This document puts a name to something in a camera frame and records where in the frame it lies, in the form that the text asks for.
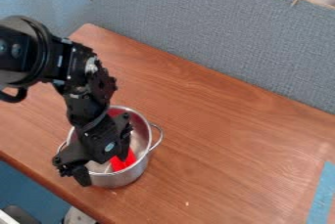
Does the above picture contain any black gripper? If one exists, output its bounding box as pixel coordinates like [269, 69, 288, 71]
[52, 112, 134, 187]

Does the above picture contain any red plastic block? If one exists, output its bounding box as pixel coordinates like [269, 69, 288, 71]
[109, 150, 136, 172]

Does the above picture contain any metal pot with handles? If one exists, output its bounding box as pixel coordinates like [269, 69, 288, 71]
[56, 106, 163, 188]

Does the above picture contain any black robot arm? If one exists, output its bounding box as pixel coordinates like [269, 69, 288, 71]
[0, 16, 132, 187]

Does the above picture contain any white object under table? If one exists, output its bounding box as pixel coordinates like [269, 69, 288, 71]
[63, 206, 96, 224]

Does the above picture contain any dark object bottom left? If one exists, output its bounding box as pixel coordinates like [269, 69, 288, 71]
[0, 205, 41, 224]

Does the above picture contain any grey fabric divider panel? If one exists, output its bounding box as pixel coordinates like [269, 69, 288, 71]
[89, 0, 335, 114]

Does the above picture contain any blue tape strip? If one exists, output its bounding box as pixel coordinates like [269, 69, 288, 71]
[306, 161, 335, 224]

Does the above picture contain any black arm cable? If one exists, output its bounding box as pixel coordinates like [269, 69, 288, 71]
[0, 85, 29, 104]

